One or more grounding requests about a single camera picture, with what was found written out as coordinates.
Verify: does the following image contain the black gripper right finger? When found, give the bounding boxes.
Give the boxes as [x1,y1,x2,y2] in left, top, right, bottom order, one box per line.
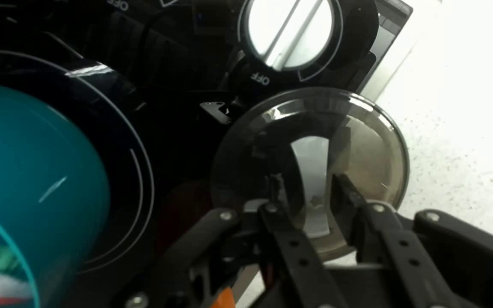
[334,174,493,308]

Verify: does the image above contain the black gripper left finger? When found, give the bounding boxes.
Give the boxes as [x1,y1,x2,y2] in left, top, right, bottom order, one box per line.
[115,175,347,308]

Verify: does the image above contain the round glass pot lid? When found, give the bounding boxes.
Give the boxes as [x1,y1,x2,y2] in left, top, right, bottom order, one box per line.
[211,86,411,264]

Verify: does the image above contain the black glass cooktop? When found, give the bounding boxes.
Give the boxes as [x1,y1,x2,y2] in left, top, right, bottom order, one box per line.
[0,0,414,308]

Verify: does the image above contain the white cooktop knob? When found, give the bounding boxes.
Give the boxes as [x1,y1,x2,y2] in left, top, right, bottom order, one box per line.
[245,0,337,74]

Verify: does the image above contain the teal plastic cup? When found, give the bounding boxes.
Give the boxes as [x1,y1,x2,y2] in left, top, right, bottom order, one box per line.
[0,83,113,308]

